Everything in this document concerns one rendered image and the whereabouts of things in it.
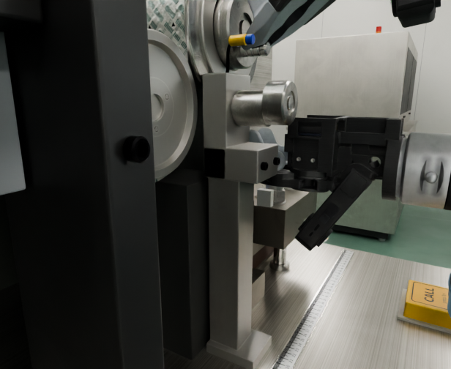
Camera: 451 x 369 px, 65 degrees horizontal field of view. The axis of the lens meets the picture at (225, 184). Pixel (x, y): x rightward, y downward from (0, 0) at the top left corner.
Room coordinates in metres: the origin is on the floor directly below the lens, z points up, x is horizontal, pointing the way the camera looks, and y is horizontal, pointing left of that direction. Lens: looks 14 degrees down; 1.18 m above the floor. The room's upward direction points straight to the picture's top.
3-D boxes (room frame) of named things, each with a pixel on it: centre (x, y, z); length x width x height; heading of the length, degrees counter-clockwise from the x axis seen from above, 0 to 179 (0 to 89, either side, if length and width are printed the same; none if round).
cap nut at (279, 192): (0.51, -0.07, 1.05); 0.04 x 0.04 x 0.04
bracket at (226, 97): (0.35, -0.02, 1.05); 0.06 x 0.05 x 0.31; 60
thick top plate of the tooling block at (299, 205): (0.64, 0.05, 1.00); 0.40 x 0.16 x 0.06; 60
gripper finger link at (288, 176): (0.41, -0.07, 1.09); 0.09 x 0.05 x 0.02; 61
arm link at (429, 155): (0.35, -0.20, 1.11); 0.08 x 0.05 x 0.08; 150
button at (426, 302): (0.42, -0.28, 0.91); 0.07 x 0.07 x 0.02; 60
